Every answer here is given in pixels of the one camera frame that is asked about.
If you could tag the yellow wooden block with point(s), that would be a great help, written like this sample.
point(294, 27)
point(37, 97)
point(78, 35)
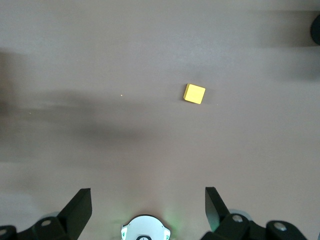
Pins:
point(194, 94)

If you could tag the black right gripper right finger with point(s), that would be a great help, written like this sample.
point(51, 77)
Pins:
point(232, 227)

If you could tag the brown table cover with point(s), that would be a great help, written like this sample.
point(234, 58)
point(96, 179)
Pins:
point(100, 62)

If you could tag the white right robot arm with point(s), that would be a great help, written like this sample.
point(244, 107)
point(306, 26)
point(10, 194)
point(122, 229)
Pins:
point(145, 225)

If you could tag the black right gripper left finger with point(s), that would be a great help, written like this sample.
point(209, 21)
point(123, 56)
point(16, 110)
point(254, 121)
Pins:
point(62, 225)

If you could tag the black round object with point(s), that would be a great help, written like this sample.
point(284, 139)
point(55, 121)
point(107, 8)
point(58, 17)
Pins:
point(316, 30)

